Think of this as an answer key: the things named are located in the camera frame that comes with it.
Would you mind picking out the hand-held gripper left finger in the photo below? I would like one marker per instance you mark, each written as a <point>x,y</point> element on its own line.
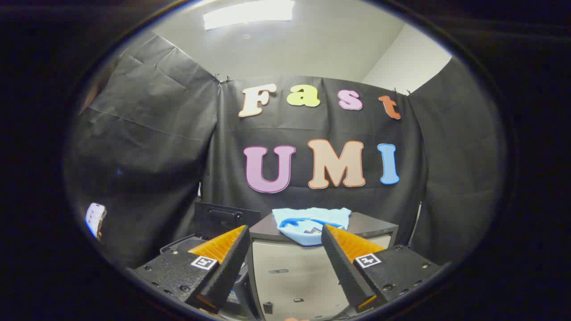
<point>229,263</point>

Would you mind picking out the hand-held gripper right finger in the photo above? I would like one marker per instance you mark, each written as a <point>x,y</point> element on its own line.
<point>343,263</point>

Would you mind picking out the grey top-load washing machine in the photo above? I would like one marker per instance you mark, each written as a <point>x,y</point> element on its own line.
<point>183,244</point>

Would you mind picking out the light blue shirt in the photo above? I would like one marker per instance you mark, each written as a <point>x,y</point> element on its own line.
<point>303,218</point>

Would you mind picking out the grey cabinet with dark top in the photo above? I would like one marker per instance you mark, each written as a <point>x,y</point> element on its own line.
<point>290,267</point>

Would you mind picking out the white rounded device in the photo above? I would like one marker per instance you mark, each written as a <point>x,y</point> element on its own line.
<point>95,218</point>

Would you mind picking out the black backdrop cloth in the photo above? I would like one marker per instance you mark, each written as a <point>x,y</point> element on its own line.
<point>151,133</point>

